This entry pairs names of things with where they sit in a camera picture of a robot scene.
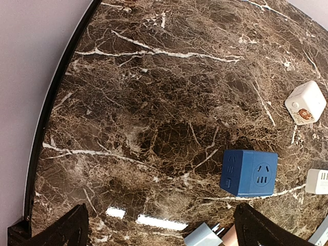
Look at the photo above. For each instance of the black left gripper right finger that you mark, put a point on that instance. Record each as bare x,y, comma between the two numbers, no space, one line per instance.
253,228

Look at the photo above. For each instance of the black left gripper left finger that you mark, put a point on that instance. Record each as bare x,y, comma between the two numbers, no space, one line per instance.
70,229

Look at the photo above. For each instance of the pink plug adapter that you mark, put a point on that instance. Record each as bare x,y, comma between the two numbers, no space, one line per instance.
230,237

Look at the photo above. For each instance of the blue cube socket adapter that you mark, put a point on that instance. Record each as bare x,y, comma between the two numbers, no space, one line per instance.
248,173

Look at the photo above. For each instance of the white universal power strip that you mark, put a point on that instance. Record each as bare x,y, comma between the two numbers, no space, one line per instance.
316,182

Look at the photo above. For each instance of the light blue plug adapter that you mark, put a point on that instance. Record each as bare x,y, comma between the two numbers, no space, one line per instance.
204,236

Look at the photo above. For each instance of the light blue power strip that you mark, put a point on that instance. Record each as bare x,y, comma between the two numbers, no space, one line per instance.
319,237

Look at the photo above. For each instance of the white cube socket adapter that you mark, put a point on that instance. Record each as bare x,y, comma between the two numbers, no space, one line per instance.
306,103

